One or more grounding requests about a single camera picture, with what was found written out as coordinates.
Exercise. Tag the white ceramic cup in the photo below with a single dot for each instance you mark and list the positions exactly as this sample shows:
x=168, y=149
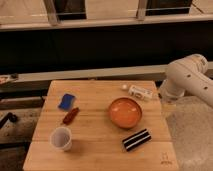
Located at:
x=61, y=138

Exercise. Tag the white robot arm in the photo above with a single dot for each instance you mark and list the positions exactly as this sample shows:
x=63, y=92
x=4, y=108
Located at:
x=187, y=74

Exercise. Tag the orange ceramic bowl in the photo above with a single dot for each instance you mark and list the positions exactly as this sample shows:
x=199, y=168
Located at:
x=125, y=112

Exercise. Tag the white bottle lying down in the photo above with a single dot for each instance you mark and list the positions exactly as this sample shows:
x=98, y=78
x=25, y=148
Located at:
x=140, y=93

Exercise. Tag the blue sponge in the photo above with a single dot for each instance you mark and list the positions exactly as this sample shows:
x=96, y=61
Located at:
x=66, y=102

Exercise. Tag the black white striped block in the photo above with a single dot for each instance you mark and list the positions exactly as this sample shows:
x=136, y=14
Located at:
x=136, y=139

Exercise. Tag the black clamp handle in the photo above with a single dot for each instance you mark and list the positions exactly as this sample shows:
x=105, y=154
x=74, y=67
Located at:
x=8, y=117

